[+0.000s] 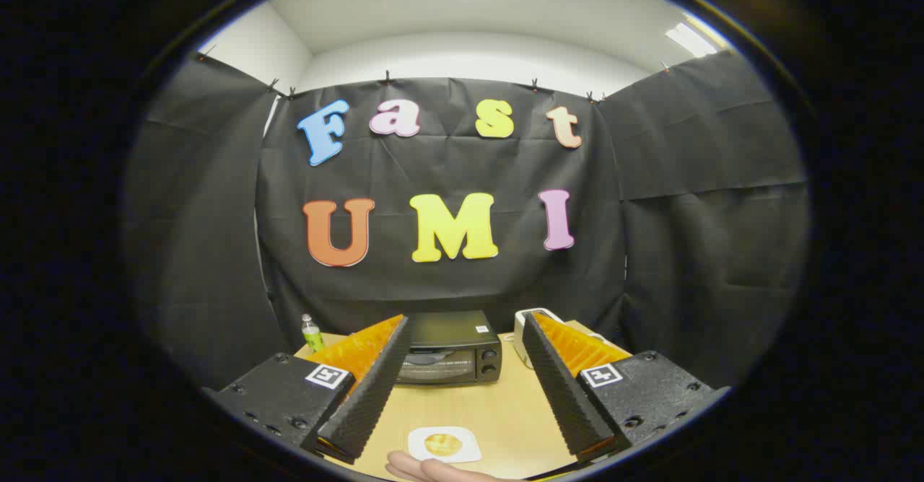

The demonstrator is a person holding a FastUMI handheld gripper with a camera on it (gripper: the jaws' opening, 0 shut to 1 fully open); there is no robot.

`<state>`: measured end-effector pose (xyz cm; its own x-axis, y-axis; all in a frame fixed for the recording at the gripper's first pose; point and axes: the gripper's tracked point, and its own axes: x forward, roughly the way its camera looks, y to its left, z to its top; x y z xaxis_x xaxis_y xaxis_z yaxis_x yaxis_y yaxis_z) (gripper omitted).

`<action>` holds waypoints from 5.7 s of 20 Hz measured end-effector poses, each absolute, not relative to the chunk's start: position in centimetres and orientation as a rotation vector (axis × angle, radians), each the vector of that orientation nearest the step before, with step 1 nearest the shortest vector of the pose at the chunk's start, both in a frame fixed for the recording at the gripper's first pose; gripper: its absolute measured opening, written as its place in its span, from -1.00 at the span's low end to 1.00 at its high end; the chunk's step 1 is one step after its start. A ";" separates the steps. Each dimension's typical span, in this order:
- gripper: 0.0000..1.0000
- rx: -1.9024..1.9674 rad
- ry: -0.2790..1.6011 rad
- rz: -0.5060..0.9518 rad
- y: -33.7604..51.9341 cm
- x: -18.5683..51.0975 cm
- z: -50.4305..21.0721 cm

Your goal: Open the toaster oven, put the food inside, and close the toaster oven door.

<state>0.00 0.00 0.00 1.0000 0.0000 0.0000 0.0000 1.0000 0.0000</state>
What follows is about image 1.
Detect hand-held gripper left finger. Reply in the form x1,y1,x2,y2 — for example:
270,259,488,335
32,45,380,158
206,314,414,466

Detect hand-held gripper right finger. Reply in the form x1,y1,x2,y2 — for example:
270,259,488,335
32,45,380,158
521,311,730,466

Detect golden bread bun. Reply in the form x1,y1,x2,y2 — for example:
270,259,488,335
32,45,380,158
424,433,463,458

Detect black toaster oven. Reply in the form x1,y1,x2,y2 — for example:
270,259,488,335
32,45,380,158
396,310,503,386

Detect white pop-up toaster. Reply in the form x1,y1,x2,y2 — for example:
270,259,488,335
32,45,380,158
513,307,607,369

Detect green label plastic bottle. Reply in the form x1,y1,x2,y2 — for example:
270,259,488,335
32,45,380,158
301,314,326,354

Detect white plate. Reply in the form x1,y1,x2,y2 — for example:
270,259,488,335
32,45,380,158
408,426,482,464

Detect ceiling light panel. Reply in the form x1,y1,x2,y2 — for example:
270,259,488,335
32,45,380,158
664,22,719,58

